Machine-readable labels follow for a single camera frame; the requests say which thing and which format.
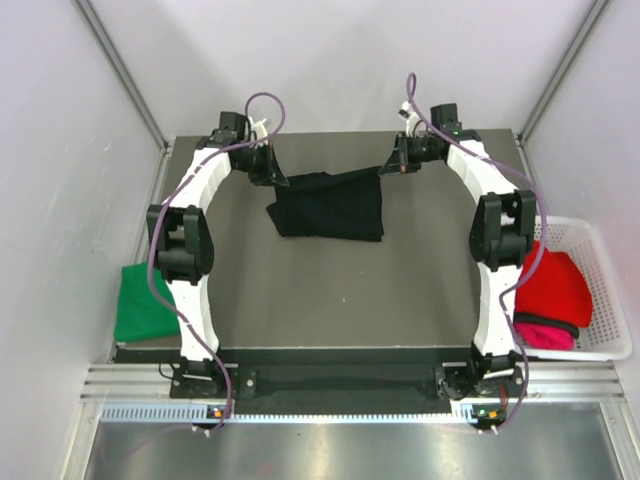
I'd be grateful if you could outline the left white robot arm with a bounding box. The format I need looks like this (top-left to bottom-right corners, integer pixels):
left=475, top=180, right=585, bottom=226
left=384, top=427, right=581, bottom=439
left=146, top=112, right=289, bottom=398

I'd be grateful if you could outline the left aluminium frame post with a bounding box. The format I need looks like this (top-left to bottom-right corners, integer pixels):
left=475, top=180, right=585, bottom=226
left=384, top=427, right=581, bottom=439
left=71, top=0, right=169, bottom=150

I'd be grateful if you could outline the white plastic laundry basket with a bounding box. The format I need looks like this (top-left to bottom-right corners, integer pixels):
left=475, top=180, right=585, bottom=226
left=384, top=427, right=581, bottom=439
left=514, top=216, right=632, bottom=361

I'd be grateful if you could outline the pink t-shirt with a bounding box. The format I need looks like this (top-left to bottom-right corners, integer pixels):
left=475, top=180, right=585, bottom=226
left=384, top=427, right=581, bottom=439
left=515, top=323, right=575, bottom=351

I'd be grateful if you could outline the red t-shirt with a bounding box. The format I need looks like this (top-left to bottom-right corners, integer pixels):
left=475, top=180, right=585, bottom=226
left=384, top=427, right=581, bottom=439
left=515, top=248, right=593, bottom=328

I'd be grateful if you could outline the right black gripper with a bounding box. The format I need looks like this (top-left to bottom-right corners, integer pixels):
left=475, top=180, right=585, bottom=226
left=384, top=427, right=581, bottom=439
left=380, top=132, right=441, bottom=177

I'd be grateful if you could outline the black t-shirt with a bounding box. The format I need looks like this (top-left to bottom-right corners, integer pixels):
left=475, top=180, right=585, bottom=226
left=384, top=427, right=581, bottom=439
left=266, top=166, right=384, bottom=243

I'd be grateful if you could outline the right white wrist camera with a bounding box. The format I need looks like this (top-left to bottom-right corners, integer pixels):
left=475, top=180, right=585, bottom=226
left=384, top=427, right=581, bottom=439
left=398, top=101, right=422, bottom=137

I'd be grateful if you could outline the white slotted cable duct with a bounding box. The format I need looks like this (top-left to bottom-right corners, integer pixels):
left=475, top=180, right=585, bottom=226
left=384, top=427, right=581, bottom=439
left=99, top=403, right=498, bottom=425

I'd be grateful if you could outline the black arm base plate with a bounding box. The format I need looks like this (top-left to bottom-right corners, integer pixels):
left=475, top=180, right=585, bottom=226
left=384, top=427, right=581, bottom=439
left=166, top=347, right=524, bottom=409

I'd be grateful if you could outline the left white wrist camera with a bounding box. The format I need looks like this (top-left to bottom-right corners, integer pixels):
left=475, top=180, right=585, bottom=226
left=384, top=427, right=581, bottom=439
left=248, top=116, right=270, bottom=144

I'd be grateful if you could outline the right aluminium frame post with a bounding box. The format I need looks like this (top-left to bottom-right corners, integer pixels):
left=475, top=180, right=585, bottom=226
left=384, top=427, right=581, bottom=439
left=516, top=0, right=612, bottom=147

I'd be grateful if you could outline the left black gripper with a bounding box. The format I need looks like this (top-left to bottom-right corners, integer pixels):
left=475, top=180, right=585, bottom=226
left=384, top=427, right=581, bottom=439
left=233, top=140, right=287, bottom=188

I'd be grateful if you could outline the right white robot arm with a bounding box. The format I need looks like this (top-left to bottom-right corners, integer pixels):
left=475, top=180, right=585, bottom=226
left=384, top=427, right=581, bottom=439
left=379, top=102, right=537, bottom=400

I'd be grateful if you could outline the folded green t-shirt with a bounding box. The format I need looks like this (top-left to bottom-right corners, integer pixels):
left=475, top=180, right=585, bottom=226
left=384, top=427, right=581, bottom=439
left=114, top=263, right=180, bottom=343

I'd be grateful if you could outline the aluminium frame post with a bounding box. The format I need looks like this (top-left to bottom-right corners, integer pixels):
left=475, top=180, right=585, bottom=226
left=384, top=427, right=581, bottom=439
left=516, top=0, right=612, bottom=147
left=71, top=0, right=169, bottom=150

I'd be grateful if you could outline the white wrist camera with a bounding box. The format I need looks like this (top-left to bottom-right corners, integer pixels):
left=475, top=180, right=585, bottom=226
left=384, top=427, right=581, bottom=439
left=398, top=101, right=422, bottom=137
left=248, top=116, right=270, bottom=144

